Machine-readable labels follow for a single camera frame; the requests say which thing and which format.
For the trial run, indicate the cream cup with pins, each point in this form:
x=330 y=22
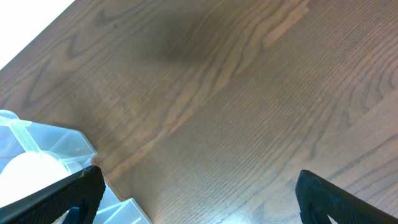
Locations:
x=28 y=173

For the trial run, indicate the clear plastic storage bin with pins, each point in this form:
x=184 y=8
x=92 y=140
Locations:
x=74 y=151

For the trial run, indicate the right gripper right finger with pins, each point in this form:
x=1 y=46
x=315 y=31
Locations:
x=320 y=201

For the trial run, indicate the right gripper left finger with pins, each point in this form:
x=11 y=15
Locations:
x=78 y=196

